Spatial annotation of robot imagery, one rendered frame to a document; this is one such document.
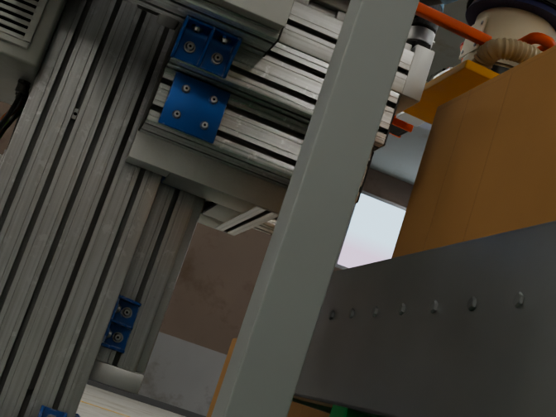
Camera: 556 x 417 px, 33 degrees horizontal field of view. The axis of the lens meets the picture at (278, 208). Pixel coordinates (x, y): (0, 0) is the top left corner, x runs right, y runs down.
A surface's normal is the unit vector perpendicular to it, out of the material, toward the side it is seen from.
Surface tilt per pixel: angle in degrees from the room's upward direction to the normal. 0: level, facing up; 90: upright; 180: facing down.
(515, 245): 90
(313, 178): 90
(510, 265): 90
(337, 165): 90
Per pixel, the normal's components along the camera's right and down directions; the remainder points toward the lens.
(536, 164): -0.91, -0.35
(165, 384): 0.26, -0.12
